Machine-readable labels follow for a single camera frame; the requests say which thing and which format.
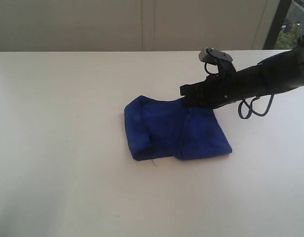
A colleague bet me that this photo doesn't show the black window frame post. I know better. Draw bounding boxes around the black window frame post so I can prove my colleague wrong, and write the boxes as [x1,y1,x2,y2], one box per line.
[263,0,292,50]

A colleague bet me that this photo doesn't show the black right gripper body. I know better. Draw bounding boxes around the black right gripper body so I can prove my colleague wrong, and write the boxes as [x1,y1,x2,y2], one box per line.
[191,64,267,109]

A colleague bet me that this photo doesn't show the green tree outside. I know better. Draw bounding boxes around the green tree outside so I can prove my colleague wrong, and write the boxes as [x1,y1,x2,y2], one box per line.
[274,23,302,50]

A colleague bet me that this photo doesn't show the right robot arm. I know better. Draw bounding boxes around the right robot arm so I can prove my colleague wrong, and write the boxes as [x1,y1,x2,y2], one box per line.
[180,35,304,109]

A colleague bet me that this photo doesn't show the blue towel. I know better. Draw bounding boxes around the blue towel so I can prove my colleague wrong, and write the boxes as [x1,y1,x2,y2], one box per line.
[124,96,232,161]

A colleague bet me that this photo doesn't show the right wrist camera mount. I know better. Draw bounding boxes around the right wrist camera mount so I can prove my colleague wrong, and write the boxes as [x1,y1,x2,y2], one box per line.
[198,47,236,77]

